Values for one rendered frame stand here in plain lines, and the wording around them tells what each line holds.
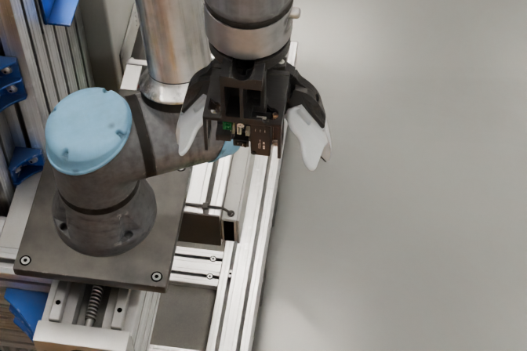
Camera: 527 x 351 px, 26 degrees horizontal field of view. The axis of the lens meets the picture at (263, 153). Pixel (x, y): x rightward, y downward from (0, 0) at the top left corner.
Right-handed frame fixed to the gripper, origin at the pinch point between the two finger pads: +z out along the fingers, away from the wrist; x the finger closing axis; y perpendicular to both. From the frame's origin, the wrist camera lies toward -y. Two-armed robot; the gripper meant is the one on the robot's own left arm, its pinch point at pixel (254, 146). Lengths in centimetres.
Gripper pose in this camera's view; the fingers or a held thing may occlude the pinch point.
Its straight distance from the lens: 115.6
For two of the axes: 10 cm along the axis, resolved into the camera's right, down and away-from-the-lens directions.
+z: 0.0, 5.8, 8.2
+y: -1.4, 8.1, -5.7
